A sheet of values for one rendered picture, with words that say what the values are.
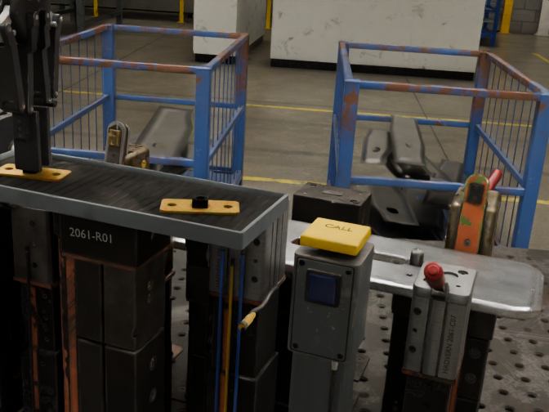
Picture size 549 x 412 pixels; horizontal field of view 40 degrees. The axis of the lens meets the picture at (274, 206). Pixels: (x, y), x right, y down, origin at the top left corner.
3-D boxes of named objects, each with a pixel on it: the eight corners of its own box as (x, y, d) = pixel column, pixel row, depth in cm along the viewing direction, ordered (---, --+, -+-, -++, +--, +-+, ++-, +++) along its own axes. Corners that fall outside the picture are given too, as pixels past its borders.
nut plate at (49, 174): (73, 173, 90) (73, 163, 90) (58, 182, 87) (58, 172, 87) (7, 165, 92) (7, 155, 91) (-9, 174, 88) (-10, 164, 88)
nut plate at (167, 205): (238, 203, 84) (238, 193, 83) (239, 215, 80) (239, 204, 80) (162, 200, 83) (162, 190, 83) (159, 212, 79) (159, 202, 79)
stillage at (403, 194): (323, 208, 432) (338, 40, 401) (465, 219, 430) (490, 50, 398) (324, 303, 319) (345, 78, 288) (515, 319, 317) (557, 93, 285)
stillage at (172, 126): (107, 187, 446) (104, 22, 414) (242, 199, 440) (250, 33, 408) (24, 270, 333) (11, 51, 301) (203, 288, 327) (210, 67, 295)
